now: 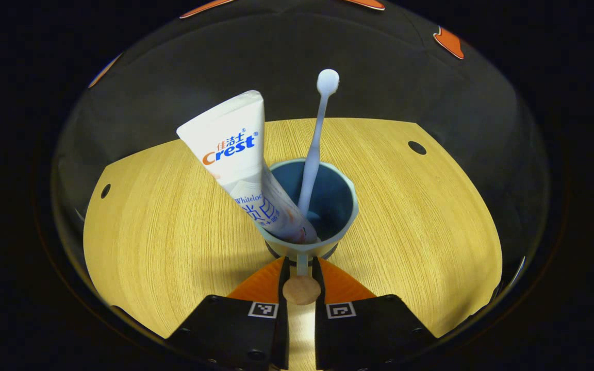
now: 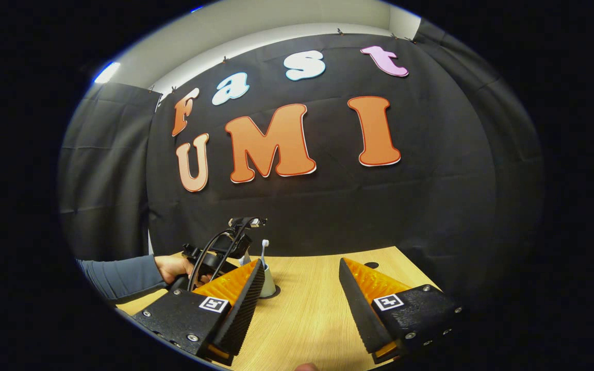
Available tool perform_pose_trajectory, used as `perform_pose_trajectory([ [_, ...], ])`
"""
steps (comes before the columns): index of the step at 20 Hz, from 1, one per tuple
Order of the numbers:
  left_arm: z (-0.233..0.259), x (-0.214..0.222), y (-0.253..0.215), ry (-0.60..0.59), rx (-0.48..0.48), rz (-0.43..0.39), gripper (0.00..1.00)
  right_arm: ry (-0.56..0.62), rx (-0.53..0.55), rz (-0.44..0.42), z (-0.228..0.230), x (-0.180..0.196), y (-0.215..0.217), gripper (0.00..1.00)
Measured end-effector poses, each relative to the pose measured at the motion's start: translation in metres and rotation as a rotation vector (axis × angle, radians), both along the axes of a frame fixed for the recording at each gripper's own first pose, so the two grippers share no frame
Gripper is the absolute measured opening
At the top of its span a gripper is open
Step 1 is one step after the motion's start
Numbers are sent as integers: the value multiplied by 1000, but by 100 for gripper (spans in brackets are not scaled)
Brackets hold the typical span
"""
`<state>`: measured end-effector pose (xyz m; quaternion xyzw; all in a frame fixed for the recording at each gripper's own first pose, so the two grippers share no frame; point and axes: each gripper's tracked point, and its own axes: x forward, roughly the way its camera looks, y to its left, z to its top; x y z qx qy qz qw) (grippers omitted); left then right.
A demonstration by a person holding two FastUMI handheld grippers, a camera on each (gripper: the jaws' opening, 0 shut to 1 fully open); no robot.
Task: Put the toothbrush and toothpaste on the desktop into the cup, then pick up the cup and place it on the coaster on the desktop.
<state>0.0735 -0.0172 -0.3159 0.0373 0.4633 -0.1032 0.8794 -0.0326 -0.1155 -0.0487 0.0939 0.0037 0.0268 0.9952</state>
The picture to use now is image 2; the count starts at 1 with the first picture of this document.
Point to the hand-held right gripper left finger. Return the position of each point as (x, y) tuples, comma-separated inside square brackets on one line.
[(240, 319)]

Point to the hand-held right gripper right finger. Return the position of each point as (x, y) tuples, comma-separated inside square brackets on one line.
[(359, 314)]

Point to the white toothbrush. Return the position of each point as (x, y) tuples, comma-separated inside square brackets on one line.
[(264, 252)]

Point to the wooden desktop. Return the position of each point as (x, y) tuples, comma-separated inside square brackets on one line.
[(307, 309)]

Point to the black backdrop cloth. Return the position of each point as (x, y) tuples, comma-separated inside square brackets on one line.
[(328, 206)]

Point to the ceiling light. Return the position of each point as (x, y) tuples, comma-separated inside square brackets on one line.
[(107, 72)]

